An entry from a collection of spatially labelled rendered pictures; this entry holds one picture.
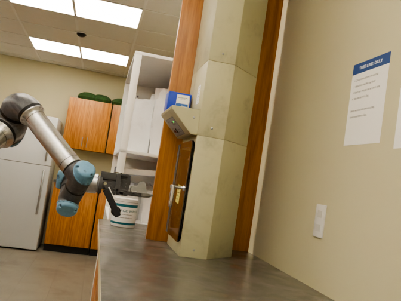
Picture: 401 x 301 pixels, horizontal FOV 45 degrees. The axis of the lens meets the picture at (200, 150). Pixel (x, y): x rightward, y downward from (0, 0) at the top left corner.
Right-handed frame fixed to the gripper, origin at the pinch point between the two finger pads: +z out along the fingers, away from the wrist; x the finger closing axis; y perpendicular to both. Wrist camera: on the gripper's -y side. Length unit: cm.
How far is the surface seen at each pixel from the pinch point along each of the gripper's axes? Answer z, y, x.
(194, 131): 12.7, 27.4, -5.7
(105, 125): -17, 70, 516
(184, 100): 8.3, 40.1, 2.8
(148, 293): -5, -21, -67
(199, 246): 21.4, -16.0, -5.6
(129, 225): 0, -19, 66
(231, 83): 25, 49, -6
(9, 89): -161, 103, 551
